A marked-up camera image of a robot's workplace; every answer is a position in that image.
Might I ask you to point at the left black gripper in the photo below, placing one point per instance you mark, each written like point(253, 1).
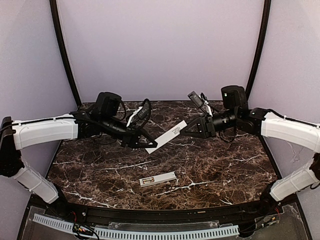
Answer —
point(128, 140)

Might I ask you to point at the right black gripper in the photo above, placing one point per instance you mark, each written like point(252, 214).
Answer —
point(208, 126)

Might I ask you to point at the white battery cover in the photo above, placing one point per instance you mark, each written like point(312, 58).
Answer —
point(167, 136)

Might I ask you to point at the white remote control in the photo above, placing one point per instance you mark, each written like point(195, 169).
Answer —
point(158, 179)

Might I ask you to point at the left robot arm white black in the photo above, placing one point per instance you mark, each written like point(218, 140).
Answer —
point(99, 119)

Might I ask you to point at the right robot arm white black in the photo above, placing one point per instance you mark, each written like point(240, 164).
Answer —
point(266, 123)

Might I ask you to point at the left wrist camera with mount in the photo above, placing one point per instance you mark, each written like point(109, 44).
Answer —
point(143, 113)

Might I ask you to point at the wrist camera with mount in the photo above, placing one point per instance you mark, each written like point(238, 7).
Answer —
point(143, 113)
point(201, 103)

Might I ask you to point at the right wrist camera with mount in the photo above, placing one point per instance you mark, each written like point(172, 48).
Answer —
point(201, 103)

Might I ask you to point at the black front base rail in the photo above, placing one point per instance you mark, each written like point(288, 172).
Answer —
point(246, 215)

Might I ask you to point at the grey slotted cable duct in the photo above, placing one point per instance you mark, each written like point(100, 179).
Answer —
point(134, 231)

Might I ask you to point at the black right frame post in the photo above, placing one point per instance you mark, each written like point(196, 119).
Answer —
point(259, 47)

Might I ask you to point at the black frame post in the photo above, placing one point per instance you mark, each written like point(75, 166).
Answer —
point(259, 47)
point(63, 51)

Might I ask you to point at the black left frame post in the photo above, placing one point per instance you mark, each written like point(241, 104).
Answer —
point(63, 51)

